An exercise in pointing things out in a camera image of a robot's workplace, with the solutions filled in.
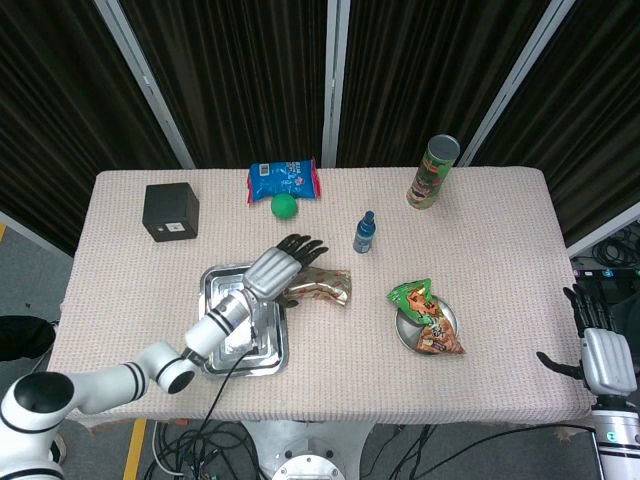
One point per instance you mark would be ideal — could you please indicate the dark pleated curtain panel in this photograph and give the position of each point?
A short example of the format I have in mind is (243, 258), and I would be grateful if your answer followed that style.
(240, 80)
(590, 110)
(430, 70)
(60, 110)

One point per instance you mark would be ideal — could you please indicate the rectangular steel tray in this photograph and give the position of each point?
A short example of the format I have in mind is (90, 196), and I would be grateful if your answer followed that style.
(270, 350)

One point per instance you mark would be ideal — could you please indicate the black cloth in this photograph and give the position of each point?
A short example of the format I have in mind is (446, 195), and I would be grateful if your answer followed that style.
(20, 337)

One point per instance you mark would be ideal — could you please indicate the green chips can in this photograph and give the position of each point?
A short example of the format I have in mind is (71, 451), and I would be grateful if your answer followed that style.
(430, 175)

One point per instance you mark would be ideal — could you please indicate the black cube box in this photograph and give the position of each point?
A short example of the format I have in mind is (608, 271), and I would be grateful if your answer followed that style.
(170, 210)

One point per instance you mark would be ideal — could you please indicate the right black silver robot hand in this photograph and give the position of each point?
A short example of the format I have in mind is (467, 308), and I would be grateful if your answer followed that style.
(607, 362)

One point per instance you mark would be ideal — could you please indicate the black electronics case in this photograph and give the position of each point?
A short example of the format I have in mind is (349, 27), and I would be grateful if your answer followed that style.
(625, 295)

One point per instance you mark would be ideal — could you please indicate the gold red snack packet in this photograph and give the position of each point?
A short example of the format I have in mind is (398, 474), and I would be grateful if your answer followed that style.
(325, 285)

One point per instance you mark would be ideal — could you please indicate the green ball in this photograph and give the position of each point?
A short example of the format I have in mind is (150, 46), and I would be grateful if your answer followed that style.
(284, 207)

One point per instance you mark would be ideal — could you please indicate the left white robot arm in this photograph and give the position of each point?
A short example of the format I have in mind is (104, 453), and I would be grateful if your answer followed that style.
(100, 385)

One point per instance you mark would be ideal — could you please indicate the low aluminium frame rail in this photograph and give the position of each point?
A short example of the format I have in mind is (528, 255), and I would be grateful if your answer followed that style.
(30, 231)
(605, 231)

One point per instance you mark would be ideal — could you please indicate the round steel plate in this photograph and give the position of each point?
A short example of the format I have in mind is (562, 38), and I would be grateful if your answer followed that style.
(407, 335)

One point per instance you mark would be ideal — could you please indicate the pink woven tablecloth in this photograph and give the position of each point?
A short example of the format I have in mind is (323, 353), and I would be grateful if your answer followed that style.
(350, 360)

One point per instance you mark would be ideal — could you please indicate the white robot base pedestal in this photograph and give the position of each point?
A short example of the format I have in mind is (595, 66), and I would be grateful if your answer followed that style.
(310, 450)

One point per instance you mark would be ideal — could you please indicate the blue spray bottle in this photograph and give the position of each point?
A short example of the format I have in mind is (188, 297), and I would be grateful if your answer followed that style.
(364, 237)

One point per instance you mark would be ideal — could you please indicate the blue red snack bag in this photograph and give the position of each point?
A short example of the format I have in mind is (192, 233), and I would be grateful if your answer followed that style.
(280, 180)

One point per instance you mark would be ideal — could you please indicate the aluminium screen post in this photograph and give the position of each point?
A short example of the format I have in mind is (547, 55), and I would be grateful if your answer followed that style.
(334, 85)
(145, 82)
(517, 82)

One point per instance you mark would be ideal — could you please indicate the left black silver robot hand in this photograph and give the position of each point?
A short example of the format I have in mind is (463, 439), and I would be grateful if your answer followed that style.
(272, 272)

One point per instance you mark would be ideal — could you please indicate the green orange snack bag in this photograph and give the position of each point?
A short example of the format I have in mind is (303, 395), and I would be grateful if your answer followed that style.
(425, 315)

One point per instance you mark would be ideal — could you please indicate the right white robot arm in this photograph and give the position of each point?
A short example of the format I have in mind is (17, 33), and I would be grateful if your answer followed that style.
(617, 440)

